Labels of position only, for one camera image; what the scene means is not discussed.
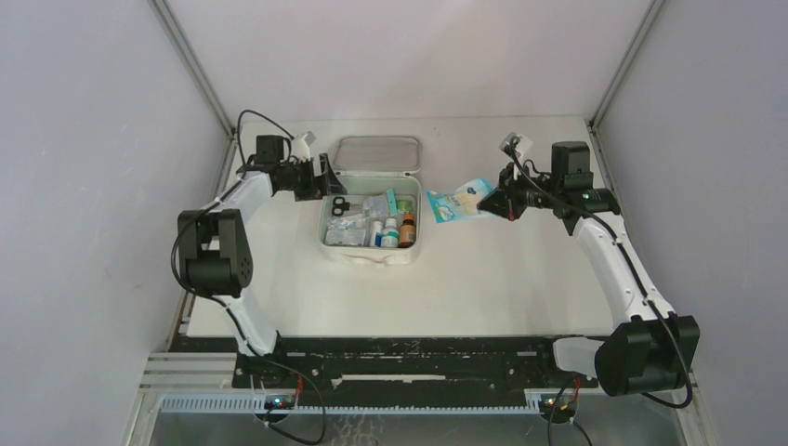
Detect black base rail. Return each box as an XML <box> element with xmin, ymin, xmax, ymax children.
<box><xmin>231</xmin><ymin>335</ymin><xmax>571</xmax><ymax>409</ymax></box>

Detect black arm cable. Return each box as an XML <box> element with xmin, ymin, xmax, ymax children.
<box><xmin>169</xmin><ymin>109</ymin><xmax>327</xmax><ymax>446</ymax></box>
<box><xmin>506</xmin><ymin>136</ymin><xmax>696</xmax><ymax>411</ymax></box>

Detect clear bandage packet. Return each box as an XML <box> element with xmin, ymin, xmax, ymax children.
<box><xmin>324</xmin><ymin>216</ymin><xmax>369</xmax><ymax>247</ymax></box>

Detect blue plaster packets bag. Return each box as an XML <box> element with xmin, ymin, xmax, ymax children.
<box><xmin>361</xmin><ymin>189</ymin><xmax>398</xmax><ymax>218</ymax></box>

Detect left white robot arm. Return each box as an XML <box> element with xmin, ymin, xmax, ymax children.
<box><xmin>170</xmin><ymin>131</ymin><xmax>347</xmax><ymax>387</ymax></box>

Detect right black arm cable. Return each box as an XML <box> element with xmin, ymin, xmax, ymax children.
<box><xmin>506</xmin><ymin>136</ymin><xmax>696</xmax><ymax>411</ymax></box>

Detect white medicine kit box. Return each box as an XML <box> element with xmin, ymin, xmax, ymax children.
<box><xmin>318</xmin><ymin>136</ymin><xmax>422</xmax><ymax>266</ymax></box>

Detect green wind oil box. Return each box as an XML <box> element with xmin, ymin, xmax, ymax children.
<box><xmin>396</xmin><ymin>199</ymin><xmax>416</xmax><ymax>215</ymax></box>

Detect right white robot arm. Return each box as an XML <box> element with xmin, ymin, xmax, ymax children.
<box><xmin>477</xmin><ymin>134</ymin><xmax>700</xmax><ymax>409</ymax></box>

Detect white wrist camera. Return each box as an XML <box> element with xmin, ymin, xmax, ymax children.
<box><xmin>291</xmin><ymin>131</ymin><xmax>316</xmax><ymax>162</ymax></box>
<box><xmin>499</xmin><ymin>132</ymin><xmax>533</xmax><ymax>171</ymax></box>

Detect brown bottle orange cap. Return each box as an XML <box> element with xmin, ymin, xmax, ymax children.
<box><xmin>398</xmin><ymin>213</ymin><xmax>416</xmax><ymax>248</ymax></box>

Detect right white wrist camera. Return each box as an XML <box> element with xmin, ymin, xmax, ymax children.
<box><xmin>499</xmin><ymin>132</ymin><xmax>533</xmax><ymax>171</ymax></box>

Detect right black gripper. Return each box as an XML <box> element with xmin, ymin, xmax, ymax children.
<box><xmin>479</xmin><ymin>160</ymin><xmax>563</xmax><ymax>222</ymax></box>

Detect black handled scissors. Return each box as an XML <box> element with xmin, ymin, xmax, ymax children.
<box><xmin>331</xmin><ymin>196</ymin><xmax>351</xmax><ymax>217</ymax></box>

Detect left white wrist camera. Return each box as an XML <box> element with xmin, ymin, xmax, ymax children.
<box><xmin>291</xmin><ymin>131</ymin><xmax>316</xmax><ymax>162</ymax></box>

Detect white plastic bottle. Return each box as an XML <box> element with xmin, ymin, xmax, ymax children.
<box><xmin>379</xmin><ymin>217</ymin><xmax>400</xmax><ymax>248</ymax></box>

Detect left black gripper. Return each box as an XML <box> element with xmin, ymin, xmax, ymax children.
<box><xmin>280</xmin><ymin>154</ymin><xmax>347</xmax><ymax>203</ymax></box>

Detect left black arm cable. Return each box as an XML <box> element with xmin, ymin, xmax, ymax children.
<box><xmin>169</xmin><ymin>109</ymin><xmax>327</xmax><ymax>446</ymax></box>

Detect blue cotton swab packet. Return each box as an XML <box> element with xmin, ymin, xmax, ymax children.
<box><xmin>426</xmin><ymin>178</ymin><xmax>494</xmax><ymax>223</ymax></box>

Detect blue white small tube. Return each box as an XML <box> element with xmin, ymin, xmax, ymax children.
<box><xmin>369</xmin><ymin>221</ymin><xmax>384</xmax><ymax>247</ymax></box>

